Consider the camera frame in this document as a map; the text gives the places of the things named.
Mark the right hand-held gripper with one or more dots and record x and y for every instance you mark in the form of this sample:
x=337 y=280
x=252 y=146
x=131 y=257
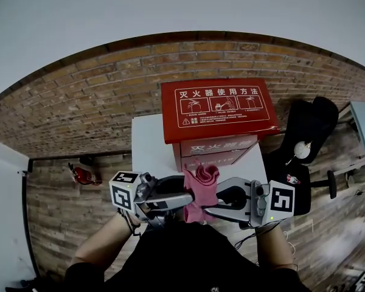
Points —
x=281 y=199

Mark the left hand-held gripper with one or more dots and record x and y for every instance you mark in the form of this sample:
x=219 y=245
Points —
x=121 y=193

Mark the pink cloth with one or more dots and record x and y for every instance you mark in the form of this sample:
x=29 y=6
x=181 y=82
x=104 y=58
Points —
x=200 y=187

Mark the red fire extinguisher box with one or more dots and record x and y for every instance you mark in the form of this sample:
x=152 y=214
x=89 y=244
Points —
x=219 y=129

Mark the person's right forearm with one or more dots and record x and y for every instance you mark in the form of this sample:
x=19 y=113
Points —
x=275 y=248

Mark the person's left forearm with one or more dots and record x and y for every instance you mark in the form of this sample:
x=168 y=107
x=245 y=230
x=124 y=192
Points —
x=106 y=245

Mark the red fire extinguisher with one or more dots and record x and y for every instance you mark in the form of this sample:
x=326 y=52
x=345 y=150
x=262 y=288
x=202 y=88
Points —
x=83 y=175

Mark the black left wrist band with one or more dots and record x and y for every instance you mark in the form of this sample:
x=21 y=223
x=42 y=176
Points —
x=129 y=224

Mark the plastic bottle with red label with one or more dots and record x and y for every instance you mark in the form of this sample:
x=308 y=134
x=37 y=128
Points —
x=293 y=179

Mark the gold ornament stand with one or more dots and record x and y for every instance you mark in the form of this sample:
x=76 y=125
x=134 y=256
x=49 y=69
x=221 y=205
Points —
x=289 y=160

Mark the person's dark shirt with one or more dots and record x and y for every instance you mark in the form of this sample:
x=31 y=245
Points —
x=185 y=260

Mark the white round ornament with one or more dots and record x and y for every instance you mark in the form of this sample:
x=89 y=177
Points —
x=301 y=150

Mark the small black floor object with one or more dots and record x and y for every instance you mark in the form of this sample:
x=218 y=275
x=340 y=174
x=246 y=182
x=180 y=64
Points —
x=86 y=160

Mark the silver shirt pendant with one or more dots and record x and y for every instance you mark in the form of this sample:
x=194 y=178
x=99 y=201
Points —
x=214 y=289

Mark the black office chair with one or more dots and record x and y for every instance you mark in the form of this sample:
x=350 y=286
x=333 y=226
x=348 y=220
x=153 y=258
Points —
x=313 y=123

